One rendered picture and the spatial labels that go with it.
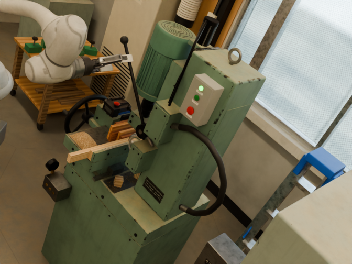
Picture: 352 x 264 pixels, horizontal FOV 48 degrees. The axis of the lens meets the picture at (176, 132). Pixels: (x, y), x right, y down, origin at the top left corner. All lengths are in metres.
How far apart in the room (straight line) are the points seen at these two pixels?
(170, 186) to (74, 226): 0.65
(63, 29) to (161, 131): 0.51
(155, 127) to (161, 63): 0.27
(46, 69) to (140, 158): 0.50
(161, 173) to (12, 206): 1.29
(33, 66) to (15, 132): 1.86
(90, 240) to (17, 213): 0.77
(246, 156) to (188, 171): 1.54
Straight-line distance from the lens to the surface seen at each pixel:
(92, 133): 1.92
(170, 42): 1.59
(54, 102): 3.37
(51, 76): 1.46
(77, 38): 1.35
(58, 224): 2.25
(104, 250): 1.98
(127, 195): 1.81
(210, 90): 1.36
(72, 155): 1.70
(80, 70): 1.54
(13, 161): 3.03
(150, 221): 1.74
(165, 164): 1.66
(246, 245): 2.35
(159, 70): 1.65
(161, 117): 1.50
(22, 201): 2.77
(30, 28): 4.16
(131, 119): 1.86
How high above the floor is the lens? 2.02
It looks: 31 degrees down
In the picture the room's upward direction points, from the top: 25 degrees clockwise
